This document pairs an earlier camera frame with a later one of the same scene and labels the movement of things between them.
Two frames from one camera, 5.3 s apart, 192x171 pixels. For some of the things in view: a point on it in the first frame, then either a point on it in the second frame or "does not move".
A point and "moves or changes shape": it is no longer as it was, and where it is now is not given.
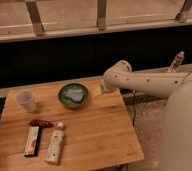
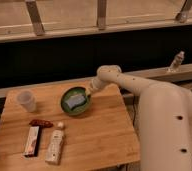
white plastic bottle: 54,147 does not move
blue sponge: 74,93 -> 74,100
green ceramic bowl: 73,95 moves or changes shape
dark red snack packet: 41,123 does not move
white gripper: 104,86 -> 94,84
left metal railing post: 36,18 does not move
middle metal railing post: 101,15 does not move
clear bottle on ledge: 177,62 does not move
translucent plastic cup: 27,100 does not move
